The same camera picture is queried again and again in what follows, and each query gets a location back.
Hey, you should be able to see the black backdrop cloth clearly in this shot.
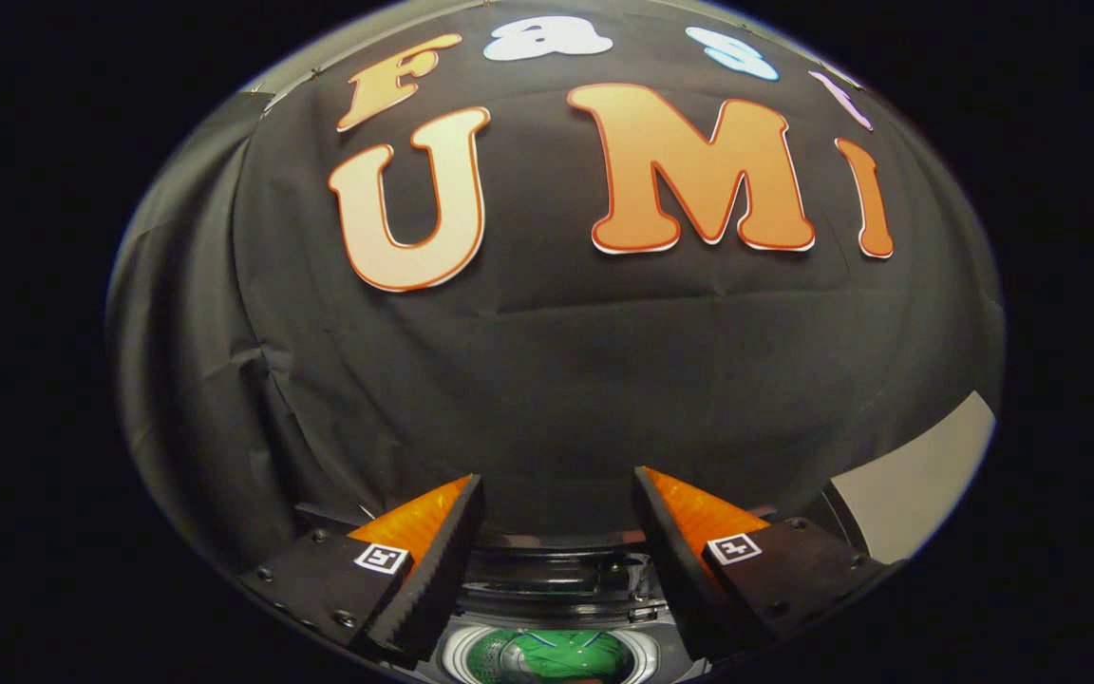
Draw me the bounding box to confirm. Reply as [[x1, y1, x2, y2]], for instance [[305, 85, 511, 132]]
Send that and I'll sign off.
[[108, 0, 1006, 590]]

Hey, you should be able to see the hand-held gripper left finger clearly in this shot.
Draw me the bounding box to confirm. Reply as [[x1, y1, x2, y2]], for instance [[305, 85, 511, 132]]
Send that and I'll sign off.
[[241, 475, 486, 663]]

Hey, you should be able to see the green shirt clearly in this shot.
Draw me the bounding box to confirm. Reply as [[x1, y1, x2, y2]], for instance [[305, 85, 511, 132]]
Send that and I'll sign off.
[[466, 629, 633, 684]]

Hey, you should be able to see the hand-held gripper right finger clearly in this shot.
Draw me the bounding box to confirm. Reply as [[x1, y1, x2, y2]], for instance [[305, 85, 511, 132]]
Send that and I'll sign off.
[[632, 466, 890, 663]]

